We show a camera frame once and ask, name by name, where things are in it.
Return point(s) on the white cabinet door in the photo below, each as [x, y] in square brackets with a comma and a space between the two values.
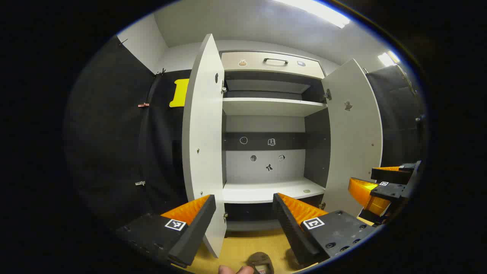
[203, 133]
[354, 133]

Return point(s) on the black cloth clip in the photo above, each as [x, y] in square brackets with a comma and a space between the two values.
[161, 72]

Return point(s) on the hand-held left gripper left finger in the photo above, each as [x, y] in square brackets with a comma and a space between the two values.
[198, 228]

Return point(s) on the copper cloth clip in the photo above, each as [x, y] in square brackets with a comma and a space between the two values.
[143, 104]

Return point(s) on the black backdrop cloth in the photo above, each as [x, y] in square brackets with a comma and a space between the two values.
[114, 133]
[399, 114]

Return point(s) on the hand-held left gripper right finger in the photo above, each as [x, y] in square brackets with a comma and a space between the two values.
[287, 224]

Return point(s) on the small ceiling light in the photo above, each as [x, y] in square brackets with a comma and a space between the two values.
[388, 59]

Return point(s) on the white cabinet drawer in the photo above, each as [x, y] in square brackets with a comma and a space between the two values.
[258, 62]

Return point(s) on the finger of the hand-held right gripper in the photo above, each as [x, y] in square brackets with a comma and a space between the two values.
[392, 190]
[393, 176]

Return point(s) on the white and grey shoe cabinet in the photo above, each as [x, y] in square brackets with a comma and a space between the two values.
[266, 106]

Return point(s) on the brown fuzzy shoe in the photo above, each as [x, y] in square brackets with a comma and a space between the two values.
[258, 258]

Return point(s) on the long ceiling light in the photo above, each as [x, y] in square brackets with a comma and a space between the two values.
[315, 12]

